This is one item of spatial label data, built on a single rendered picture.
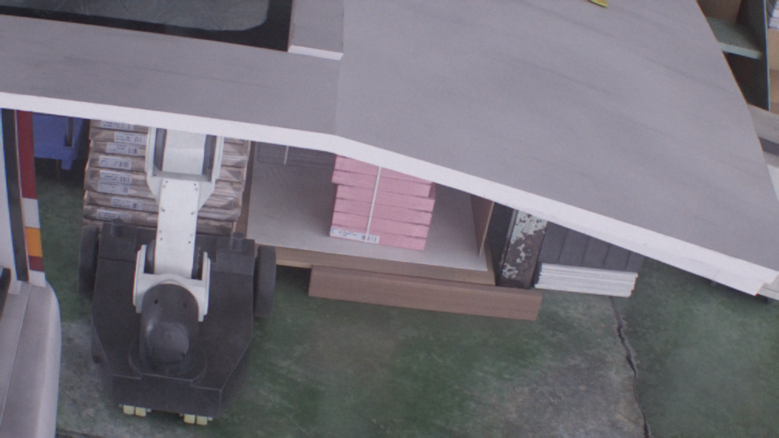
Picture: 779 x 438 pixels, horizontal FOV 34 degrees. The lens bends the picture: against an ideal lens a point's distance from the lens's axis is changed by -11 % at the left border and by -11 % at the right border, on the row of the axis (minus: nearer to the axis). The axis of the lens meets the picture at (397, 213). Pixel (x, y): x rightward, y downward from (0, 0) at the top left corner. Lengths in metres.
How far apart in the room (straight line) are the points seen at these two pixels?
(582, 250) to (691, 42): 2.46
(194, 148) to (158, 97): 2.12
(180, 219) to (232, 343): 0.35
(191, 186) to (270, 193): 0.81
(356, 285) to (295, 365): 0.36
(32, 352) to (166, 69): 1.67
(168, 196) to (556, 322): 1.30
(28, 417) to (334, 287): 1.53
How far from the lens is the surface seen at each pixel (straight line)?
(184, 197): 3.49
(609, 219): 1.33
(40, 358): 2.91
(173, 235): 3.52
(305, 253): 4.05
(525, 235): 4.06
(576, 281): 4.28
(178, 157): 3.40
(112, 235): 3.81
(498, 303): 4.08
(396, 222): 4.08
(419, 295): 4.04
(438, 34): 1.49
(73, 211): 4.27
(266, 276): 3.80
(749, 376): 4.21
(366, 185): 4.01
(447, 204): 4.37
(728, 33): 5.48
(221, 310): 3.66
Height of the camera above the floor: 2.48
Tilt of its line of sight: 34 degrees down
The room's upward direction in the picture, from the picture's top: 12 degrees clockwise
